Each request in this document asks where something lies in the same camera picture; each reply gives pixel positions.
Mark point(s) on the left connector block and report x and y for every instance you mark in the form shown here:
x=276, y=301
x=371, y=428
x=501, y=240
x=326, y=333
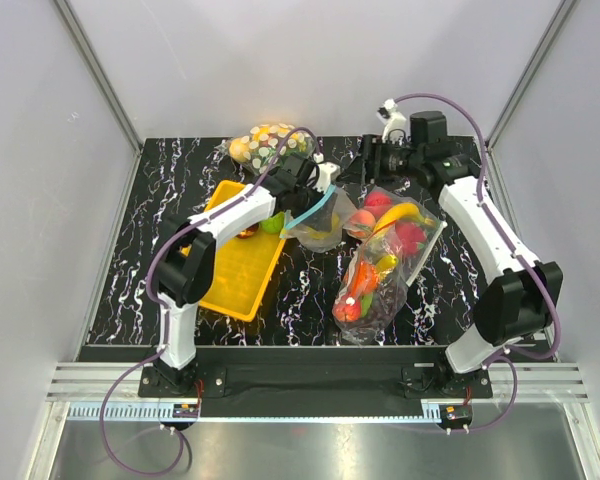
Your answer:
x=187, y=410

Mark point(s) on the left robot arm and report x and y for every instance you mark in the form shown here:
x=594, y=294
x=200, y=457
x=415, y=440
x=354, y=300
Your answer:
x=175, y=360

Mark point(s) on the blue zip fruit bag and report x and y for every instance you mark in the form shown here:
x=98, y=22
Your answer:
x=334, y=201

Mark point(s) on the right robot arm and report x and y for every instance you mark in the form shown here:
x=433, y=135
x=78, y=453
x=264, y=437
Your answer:
x=522, y=292

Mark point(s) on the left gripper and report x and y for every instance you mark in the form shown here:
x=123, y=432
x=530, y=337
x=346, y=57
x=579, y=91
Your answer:
x=317, y=194

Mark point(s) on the yellow fake fruit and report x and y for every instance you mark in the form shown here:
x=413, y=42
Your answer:
x=333, y=233

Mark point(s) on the grapes and orange bag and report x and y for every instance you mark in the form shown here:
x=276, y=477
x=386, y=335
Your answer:
x=371, y=293

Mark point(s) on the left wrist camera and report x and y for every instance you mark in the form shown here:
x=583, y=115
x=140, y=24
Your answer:
x=326, y=176

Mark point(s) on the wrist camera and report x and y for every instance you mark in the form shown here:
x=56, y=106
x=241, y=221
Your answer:
x=326, y=176
x=394, y=122

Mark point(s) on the polka dot fruit bag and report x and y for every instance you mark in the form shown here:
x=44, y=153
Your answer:
x=254, y=151

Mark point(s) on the green fake fruit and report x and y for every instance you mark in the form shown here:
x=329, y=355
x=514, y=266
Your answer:
x=274, y=224

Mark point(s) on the dark red fake apple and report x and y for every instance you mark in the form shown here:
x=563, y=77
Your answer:
x=248, y=232

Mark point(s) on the right connector block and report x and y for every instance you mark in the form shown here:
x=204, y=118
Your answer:
x=456, y=416

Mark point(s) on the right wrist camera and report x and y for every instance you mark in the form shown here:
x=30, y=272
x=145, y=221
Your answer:
x=394, y=122

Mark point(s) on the yellow plastic tray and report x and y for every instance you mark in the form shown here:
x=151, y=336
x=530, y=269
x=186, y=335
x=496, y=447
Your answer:
x=221, y=272

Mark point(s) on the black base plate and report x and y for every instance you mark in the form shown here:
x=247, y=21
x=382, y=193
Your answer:
x=265, y=382

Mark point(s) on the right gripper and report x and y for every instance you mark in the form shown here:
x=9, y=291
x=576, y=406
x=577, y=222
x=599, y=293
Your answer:
x=359, y=171

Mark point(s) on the banana and apples bag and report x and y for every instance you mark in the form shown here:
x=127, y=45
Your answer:
x=396, y=235

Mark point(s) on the connector block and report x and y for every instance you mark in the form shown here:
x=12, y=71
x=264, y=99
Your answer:
x=187, y=410
x=456, y=416

